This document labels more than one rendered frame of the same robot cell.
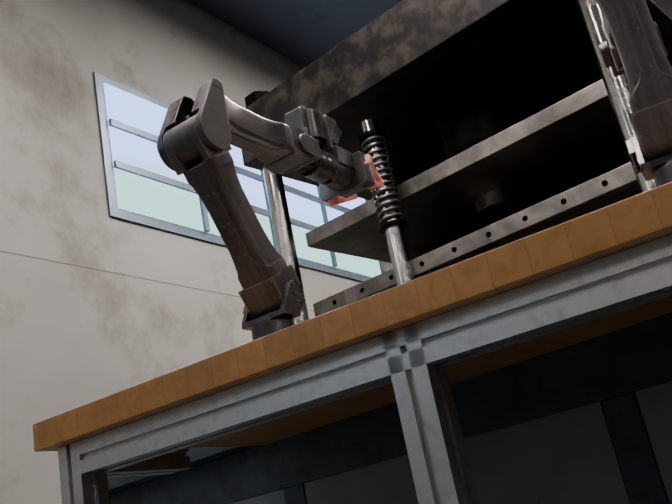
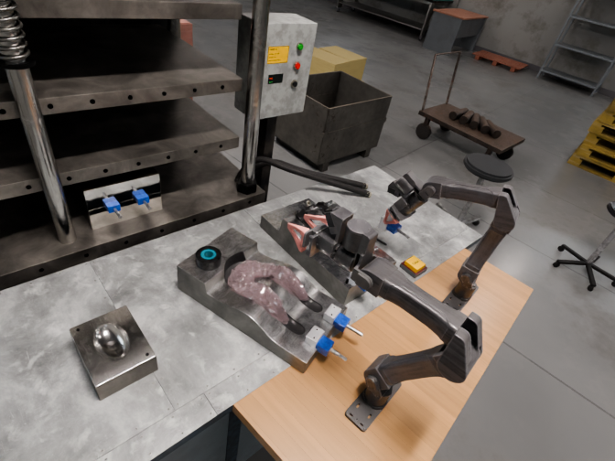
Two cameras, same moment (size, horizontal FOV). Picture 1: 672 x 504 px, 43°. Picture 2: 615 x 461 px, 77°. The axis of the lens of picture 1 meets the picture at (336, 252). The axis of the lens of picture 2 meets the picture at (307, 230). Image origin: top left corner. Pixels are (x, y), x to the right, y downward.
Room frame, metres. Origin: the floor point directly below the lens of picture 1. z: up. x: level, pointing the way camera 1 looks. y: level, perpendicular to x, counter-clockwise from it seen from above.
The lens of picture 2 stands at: (1.46, 0.71, 1.82)
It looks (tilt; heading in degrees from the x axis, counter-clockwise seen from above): 39 degrees down; 273
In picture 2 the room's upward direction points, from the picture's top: 12 degrees clockwise
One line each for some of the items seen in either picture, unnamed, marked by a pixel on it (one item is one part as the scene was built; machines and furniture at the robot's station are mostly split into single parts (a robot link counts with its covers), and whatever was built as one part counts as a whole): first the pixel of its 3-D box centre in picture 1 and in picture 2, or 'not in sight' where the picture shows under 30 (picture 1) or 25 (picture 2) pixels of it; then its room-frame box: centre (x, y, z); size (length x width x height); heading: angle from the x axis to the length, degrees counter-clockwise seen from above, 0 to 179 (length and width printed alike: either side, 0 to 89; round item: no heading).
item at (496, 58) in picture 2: not in sight; (499, 60); (-1.38, -9.07, 0.05); 1.11 x 0.76 x 0.10; 149
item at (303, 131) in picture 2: not in sight; (329, 119); (1.69, -2.93, 0.32); 0.92 x 0.76 x 0.64; 56
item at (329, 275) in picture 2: not in sight; (326, 238); (1.45, -0.45, 0.87); 0.50 x 0.26 x 0.14; 142
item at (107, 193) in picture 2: not in sight; (102, 169); (2.41, -0.51, 0.87); 0.50 x 0.27 x 0.17; 142
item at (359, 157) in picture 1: (335, 173); (329, 243); (1.44, -0.03, 1.20); 0.10 x 0.07 x 0.07; 59
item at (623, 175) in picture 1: (519, 264); (56, 61); (2.55, -0.55, 1.27); 1.10 x 0.74 x 0.05; 52
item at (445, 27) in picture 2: not in sight; (455, 31); (-0.26, -9.37, 0.38); 1.41 x 0.72 x 0.75; 59
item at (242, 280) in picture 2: not in sight; (266, 283); (1.60, -0.12, 0.90); 0.26 x 0.18 x 0.08; 159
